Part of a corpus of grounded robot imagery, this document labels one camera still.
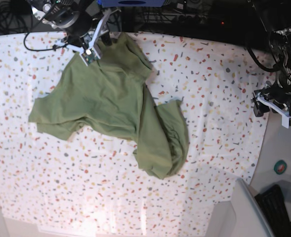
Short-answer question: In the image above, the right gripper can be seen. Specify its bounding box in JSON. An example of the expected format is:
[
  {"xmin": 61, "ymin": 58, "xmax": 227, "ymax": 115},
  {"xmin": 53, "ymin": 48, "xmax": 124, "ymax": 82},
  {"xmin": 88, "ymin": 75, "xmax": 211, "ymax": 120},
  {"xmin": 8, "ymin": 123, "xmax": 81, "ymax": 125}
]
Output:
[{"xmin": 63, "ymin": 24, "xmax": 112, "ymax": 48}]

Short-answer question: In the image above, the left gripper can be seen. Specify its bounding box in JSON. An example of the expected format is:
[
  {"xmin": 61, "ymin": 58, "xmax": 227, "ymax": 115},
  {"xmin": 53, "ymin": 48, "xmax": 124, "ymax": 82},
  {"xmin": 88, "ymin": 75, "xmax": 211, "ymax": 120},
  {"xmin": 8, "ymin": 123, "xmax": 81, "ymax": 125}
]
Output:
[{"xmin": 253, "ymin": 81, "xmax": 291, "ymax": 117}]

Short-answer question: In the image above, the green t-shirt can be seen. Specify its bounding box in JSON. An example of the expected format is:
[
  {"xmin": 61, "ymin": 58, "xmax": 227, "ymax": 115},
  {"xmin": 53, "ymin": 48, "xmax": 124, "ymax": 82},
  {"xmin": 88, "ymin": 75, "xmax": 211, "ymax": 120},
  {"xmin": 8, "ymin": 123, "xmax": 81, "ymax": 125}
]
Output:
[{"xmin": 28, "ymin": 33, "xmax": 189, "ymax": 179}]

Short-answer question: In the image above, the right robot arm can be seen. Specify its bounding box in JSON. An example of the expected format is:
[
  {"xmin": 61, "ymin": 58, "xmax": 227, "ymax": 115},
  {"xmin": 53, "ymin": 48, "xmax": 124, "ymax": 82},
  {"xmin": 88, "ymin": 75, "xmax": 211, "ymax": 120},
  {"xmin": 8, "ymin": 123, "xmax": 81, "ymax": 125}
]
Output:
[{"xmin": 27, "ymin": 0, "xmax": 113, "ymax": 51}]

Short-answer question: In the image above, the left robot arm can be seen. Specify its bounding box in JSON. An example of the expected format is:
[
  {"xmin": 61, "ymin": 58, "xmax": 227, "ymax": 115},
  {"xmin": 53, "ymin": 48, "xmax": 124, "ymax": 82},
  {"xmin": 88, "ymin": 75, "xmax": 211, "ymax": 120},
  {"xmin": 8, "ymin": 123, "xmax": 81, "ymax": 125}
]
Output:
[{"xmin": 247, "ymin": 0, "xmax": 291, "ymax": 117}]

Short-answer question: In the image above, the blue box at top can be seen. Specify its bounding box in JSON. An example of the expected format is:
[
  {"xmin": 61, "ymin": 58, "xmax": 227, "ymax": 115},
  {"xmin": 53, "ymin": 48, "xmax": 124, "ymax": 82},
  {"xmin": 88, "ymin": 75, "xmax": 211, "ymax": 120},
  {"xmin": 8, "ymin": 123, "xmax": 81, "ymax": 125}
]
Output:
[{"xmin": 97, "ymin": 0, "xmax": 171, "ymax": 7}]

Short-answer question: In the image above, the green tape roll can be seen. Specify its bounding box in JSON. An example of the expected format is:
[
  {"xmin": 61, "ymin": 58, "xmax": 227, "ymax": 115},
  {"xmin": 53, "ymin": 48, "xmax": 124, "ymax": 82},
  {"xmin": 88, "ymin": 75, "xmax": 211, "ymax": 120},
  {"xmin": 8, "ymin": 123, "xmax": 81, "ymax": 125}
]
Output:
[{"xmin": 274, "ymin": 160, "xmax": 287, "ymax": 175}]

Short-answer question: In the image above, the black keyboard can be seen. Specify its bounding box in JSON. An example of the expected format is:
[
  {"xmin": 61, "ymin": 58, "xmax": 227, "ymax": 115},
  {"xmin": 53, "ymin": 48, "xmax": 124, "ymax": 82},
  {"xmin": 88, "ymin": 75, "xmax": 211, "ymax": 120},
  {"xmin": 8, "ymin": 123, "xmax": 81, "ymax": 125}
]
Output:
[{"xmin": 255, "ymin": 184, "xmax": 291, "ymax": 237}]

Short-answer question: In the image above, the grey plastic bin right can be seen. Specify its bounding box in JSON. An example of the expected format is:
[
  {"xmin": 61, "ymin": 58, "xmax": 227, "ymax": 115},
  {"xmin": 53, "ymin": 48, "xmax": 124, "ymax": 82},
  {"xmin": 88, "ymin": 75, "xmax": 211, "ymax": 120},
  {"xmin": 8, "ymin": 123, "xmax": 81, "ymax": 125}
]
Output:
[{"xmin": 231, "ymin": 178, "xmax": 274, "ymax": 237}]

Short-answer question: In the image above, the terrazzo pattern white tablecloth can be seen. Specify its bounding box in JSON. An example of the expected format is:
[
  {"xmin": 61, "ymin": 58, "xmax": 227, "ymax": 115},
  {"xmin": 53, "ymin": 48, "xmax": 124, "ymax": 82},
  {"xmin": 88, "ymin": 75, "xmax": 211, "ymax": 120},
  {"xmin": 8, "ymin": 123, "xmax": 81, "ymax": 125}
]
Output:
[{"xmin": 0, "ymin": 33, "xmax": 275, "ymax": 237}]

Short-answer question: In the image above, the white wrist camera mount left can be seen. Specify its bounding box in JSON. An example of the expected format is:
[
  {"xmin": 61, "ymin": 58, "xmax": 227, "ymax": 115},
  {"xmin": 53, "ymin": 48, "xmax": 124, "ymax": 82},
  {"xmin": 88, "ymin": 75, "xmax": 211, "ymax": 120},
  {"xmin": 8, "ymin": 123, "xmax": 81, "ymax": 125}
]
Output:
[{"xmin": 251, "ymin": 90, "xmax": 291, "ymax": 128}]

